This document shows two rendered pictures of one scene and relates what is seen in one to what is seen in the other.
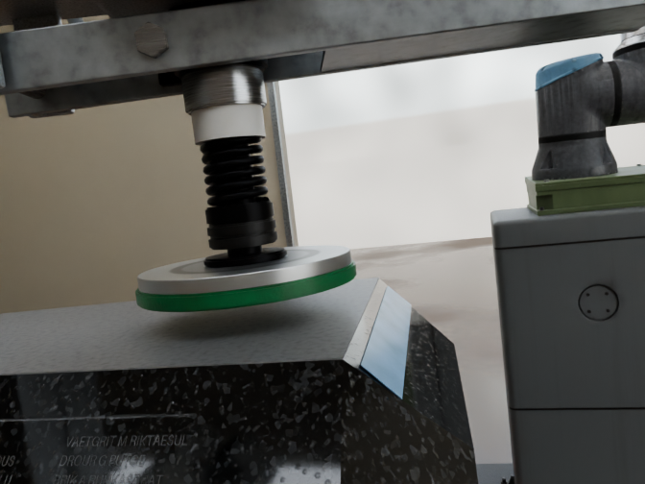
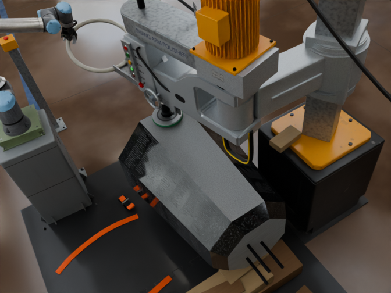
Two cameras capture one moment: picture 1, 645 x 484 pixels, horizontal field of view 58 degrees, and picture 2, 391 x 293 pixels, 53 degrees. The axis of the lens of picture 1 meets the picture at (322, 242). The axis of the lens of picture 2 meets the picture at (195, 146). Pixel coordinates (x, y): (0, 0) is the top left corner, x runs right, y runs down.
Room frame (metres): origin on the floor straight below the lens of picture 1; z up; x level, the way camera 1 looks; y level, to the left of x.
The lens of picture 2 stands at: (1.62, 1.82, 2.79)
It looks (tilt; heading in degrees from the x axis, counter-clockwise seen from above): 49 degrees down; 235
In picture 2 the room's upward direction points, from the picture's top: 10 degrees counter-clockwise
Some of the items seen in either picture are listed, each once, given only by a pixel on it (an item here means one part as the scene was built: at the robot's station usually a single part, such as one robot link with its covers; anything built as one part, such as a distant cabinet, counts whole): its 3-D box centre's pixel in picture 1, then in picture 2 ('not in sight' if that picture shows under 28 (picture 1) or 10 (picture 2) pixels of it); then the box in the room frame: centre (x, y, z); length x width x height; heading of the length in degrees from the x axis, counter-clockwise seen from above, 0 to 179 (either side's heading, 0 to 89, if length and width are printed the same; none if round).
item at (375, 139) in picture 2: not in sight; (313, 166); (-0.07, 0.89, 0.37); 0.66 x 0.66 x 0.74; 78
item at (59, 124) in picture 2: not in sight; (33, 87); (1.01, -1.50, 0.54); 0.20 x 0.20 x 1.09; 78
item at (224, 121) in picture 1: (228, 123); not in sight; (0.58, 0.08, 1.04); 0.07 x 0.07 x 0.04
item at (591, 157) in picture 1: (572, 155); (14, 121); (1.40, -0.62, 0.98); 0.19 x 0.19 x 0.10
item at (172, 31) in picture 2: not in sight; (187, 40); (0.57, 0.43, 1.63); 0.96 x 0.25 x 0.17; 92
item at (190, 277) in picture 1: (247, 266); (167, 114); (0.58, 0.08, 0.89); 0.21 x 0.21 x 0.01
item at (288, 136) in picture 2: not in sight; (285, 138); (0.16, 0.79, 0.81); 0.20 x 0.10 x 0.05; 176
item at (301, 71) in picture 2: not in sight; (304, 69); (0.12, 0.84, 1.38); 0.74 x 0.34 x 0.25; 167
